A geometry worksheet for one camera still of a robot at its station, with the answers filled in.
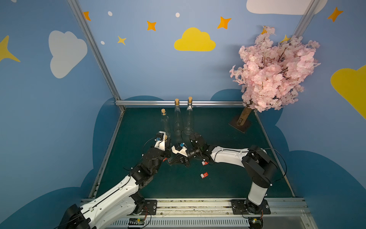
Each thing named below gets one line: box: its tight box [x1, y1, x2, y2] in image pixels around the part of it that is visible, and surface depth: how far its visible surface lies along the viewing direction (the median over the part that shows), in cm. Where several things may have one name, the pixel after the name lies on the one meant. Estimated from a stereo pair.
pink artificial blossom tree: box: [230, 26, 321, 126], surface depth 72 cm
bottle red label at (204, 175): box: [200, 172, 209, 179], surface depth 87 cm
